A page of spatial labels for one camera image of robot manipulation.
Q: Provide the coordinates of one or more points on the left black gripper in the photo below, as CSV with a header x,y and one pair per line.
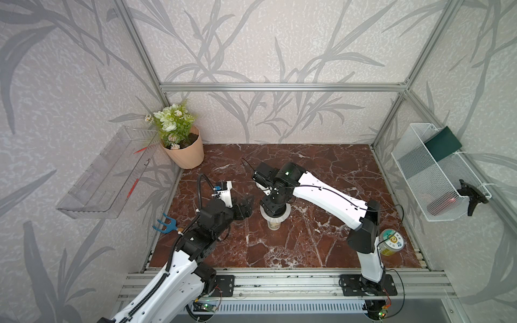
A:
x,y
246,210

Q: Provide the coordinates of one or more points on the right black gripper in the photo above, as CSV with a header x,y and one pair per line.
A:
x,y
268,208

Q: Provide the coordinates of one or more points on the round leak-proof paper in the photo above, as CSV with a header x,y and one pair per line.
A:
x,y
276,216

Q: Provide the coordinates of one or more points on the paper cup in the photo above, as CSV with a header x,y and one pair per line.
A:
x,y
274,226

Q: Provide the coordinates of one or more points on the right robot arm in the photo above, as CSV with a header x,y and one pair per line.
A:
x,y
363,218

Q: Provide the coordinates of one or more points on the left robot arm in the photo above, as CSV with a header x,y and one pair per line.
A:
x,y
185,277

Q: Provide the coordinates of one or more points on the blue plastic fork clip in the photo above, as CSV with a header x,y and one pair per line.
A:
x,y
167,226

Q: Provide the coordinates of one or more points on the potted white flower plant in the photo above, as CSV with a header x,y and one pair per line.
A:
x,y
180,138

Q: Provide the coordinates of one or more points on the dark green card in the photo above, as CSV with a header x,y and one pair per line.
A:
x,y
443,144

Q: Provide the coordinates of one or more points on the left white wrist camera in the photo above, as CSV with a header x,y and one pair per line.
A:
x,y
222,190

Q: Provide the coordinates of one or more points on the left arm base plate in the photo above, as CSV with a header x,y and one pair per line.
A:
x,y
223,286

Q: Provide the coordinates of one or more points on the aluminium front rail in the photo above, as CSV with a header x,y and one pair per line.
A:
x,y
323,284

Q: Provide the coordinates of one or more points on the clear acrylic wall shelf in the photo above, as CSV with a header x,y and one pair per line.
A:
x,y
104,188

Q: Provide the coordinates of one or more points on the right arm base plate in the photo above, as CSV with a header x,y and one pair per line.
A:
x,y
357,285

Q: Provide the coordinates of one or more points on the white mesh wall basket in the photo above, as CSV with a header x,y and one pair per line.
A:
x,y
434,184

